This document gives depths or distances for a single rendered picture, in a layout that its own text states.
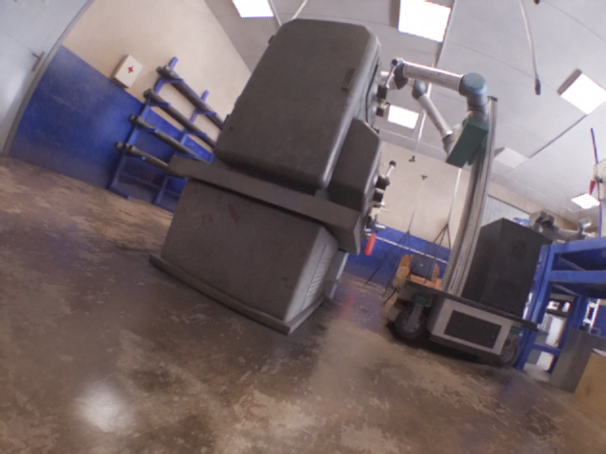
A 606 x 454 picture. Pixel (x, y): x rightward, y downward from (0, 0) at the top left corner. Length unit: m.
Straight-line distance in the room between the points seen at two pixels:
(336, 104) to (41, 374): 1.04
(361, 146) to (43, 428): 1.09
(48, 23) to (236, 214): 3.19
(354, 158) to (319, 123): 0.18
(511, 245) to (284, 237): 1.30
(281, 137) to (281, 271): 0.46
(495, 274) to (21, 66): 4.35
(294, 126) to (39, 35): 3.15
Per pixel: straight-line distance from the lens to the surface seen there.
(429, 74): 1.94
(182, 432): 0.42
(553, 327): 6.99
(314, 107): 0.97
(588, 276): 1.73
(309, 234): 0.88
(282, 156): 0.91
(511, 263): 1.69
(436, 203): 6.65
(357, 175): 0.95
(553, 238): 2.23
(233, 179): 0.99
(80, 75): 3.72
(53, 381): 0.46
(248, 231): 0.95
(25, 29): 3.53
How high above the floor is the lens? 0.31
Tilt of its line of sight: 3 degrees up
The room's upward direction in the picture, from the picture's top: 21 degrees clockwise
